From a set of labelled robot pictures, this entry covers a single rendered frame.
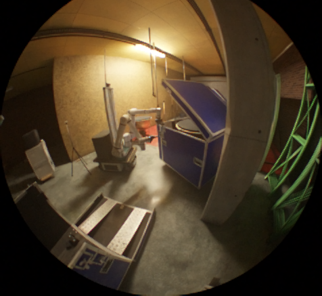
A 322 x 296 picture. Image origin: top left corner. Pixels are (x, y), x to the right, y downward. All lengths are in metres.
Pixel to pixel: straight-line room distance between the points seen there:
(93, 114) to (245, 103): 3.65
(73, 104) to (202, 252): 4.09
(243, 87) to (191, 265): 1.67
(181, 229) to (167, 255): 0.41
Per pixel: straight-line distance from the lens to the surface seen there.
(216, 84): 8.95
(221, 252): 1.58
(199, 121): 1.26
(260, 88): 0.77
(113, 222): 1.72
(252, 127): 0.78
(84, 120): 3.62
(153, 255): 1.49
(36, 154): 3.38
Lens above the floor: 1.47
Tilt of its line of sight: 20 degrees down
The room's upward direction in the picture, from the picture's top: 4 degrees counter-clockwise
